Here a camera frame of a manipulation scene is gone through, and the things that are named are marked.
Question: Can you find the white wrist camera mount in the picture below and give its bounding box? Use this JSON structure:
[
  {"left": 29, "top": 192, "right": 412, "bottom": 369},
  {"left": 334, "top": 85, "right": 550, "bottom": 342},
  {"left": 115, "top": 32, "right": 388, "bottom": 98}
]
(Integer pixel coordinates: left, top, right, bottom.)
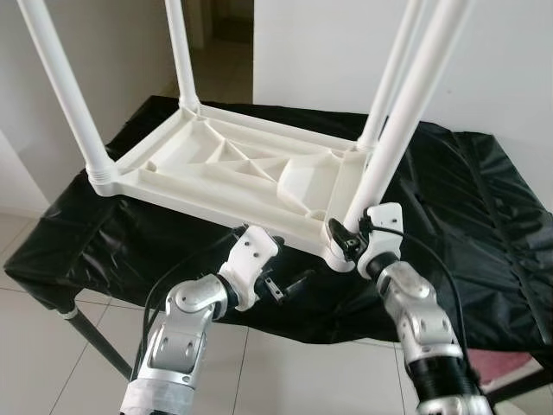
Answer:
[
  {"left": 358, "top": 202, "right": 406, "bottom": 280},
  {"left": 215, "top": 224, "right": 283, "bottom": 313}
]

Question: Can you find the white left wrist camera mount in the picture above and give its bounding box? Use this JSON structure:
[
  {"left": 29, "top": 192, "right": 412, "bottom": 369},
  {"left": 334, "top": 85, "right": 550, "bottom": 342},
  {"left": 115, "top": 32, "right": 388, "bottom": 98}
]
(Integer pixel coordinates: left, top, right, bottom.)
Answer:
[{"left": 215, "top": 224, "right": 283, "bottom": 313}]

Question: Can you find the pink round object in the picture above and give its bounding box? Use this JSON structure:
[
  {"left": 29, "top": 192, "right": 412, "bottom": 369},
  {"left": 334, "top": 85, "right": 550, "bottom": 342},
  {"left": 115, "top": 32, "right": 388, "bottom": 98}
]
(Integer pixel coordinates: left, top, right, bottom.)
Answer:
[{"left": 471, "top": 349, "right": 533, "bottom": 386}]

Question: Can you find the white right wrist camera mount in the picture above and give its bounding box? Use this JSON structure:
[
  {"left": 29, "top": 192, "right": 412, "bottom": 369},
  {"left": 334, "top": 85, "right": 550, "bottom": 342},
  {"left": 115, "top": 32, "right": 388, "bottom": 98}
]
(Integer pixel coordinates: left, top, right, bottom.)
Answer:
[{"left": 358, "top": 202, "right": 406, "bottom": 280}]

